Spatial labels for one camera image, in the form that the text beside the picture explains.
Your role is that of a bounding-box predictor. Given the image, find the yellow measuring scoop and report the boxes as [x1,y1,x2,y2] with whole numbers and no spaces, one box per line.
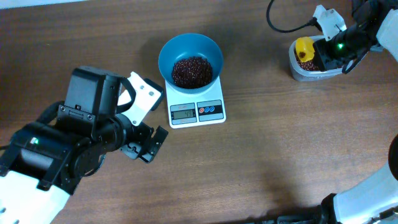
[295,37,315,62]

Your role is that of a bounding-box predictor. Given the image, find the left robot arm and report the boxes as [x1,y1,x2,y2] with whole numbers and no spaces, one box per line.
[1,66,168,223]

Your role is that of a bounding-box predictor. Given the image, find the white digital kitchen scale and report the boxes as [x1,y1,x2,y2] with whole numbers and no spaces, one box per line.
[165,78,226,129]

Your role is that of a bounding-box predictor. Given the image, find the red beans in bowl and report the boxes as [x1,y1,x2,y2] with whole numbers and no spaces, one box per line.
[171,57,213,89]

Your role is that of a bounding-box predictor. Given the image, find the blue plastic bowl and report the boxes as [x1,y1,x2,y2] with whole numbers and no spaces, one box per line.
[158,33,224,90]

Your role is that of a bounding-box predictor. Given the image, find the red beans in container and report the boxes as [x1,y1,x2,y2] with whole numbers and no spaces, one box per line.
[295,56,319,72]

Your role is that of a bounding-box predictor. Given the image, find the clear plastic bean container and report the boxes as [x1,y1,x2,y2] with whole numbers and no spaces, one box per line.
[288,35,354,83]

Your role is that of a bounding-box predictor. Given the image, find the right black camera cable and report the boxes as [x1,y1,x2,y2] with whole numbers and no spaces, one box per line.
[266,0,318,34]

